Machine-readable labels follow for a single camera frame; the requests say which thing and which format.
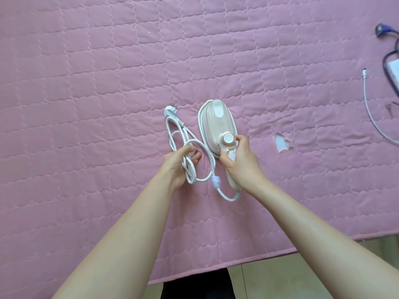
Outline person's left hand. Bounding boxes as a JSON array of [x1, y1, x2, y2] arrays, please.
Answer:
[[161, 146, 203, 192]]

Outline person's right hand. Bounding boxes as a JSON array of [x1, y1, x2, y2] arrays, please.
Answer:
[[219, 135, 266, 192]]

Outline white braided power cord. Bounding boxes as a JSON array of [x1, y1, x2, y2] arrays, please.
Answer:
[[164, 105, 243, 203]]

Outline white pink handheld steam iron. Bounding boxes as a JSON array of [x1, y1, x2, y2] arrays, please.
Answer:
[[198, 99, 242, 191]]

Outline person's left forearm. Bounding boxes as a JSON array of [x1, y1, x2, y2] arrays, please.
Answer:
[[52, 176, 179, 299]]

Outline person's right forearm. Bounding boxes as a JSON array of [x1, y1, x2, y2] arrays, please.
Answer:
[[246, 180, 399, 299]]

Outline pink quilted mat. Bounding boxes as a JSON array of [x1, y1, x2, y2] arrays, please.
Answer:
[[0, 0, 399, 286]]

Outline white charger block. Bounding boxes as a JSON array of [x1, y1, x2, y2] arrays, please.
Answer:
[[387, 58, 399, 79]]

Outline white charging cable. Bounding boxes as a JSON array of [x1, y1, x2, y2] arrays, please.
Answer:
[[362, 68, 399, 145]]

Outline black cable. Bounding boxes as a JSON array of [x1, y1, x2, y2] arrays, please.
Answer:
[[383, 37, 399, 97]]

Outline blue cable connector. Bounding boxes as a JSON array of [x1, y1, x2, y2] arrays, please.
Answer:
[[375, 23, 394, 38]]

